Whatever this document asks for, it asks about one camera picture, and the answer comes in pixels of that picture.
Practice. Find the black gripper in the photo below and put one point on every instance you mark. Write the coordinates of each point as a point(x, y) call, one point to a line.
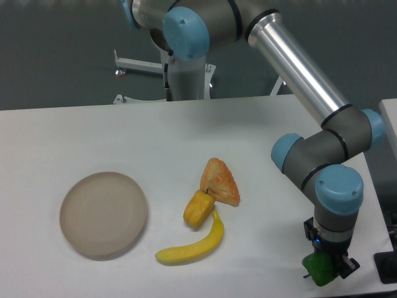
point(334, 243)

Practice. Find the green toy pepper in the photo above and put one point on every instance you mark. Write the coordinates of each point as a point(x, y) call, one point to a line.
point(319, 267)

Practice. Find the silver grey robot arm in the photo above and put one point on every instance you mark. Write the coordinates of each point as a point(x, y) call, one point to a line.
point(188, 30)

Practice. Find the yellow toy pepper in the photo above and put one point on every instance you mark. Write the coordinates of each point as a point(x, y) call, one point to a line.
point(198, 208)

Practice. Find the black device at right edge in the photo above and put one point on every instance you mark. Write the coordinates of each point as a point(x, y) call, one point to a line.
point(386, 266)

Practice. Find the orange toy bread slice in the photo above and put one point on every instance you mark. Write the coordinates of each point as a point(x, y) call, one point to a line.
point(218, 180)

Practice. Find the white side table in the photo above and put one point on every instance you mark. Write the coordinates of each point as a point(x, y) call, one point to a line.
point(388, 109)

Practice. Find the yellow toy banana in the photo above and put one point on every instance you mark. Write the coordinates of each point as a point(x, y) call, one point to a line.
point(194, 251)

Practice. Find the beige round plate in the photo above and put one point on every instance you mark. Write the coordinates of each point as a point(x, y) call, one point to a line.
point(103, 215)

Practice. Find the white robot stand frame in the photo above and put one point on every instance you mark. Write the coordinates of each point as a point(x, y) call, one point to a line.
point(182, 80)

